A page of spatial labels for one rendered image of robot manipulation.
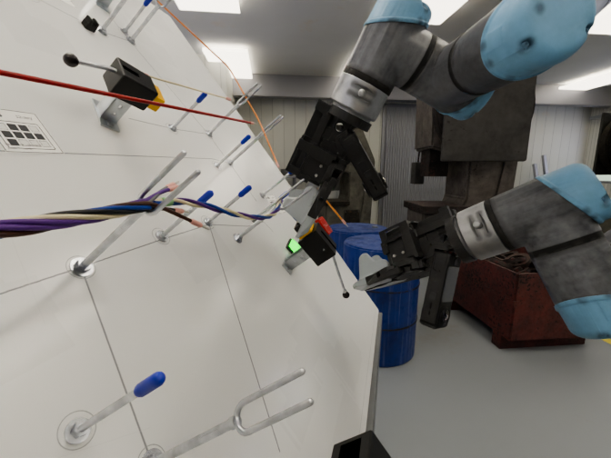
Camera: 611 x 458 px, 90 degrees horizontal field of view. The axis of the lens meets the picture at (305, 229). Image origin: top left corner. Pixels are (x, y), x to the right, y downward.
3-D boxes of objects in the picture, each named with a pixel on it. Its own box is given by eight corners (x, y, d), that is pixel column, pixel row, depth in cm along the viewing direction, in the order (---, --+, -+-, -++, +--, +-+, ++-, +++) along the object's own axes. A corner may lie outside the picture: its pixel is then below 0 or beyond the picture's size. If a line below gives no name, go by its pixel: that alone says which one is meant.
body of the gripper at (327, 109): (291, 165, 54) (322, 98, 49) (335, 188, 54) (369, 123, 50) (283, 174, 47) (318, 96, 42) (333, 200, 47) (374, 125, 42)
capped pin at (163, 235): (153, 231, 34) (204, 184, 31) (164, 231, 36) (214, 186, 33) (158, 242, 34) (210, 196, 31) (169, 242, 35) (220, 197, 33)
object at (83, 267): (98, 273, 26) (208, 172, 22) (78, 281, 25) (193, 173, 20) (84, 254, 26) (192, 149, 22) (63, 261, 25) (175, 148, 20)
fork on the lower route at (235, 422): (164, 478, 22) (323, 403, 17) (139, 484, 20) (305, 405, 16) (164, 444, 23) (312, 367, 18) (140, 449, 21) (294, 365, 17)
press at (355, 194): (360, 233, 647) (364, 118, 606) (376, 243, 546) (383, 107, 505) (304, 233, 634) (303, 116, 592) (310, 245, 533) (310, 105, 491)
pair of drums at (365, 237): (394, 302, 301) (398, 222, 287) (424, 371, 196) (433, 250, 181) (326, 298, 308) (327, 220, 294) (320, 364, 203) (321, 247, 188)
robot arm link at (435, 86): (499, 114, 38) (424, 72, 36) (450, 128, 49) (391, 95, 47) (533, 53, 37) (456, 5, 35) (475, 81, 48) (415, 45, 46)
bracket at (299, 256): (290, 274, 55) (312, 260, 53) (281, 265, 54) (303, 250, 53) (294, 263, 59) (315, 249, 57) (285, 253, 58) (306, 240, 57)
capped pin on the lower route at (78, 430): (59, 443, 18) (145, 387, 15) (69, 415, 19) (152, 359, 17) (85, 445, 19) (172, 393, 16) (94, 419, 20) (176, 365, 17)
